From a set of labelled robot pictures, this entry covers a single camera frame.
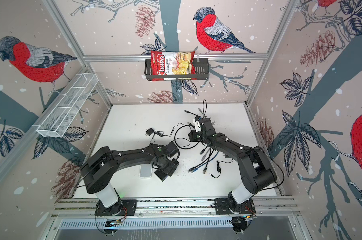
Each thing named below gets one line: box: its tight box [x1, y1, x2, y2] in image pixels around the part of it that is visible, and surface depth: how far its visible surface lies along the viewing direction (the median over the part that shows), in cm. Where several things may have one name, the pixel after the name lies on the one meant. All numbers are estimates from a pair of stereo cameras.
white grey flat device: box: [139, 164, 153, 179], surface depth 85 cm
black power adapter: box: [145, 127, 155, 136], surface depth 105 cm
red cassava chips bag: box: [150, 50, 197, 82], surface depth 90 cm
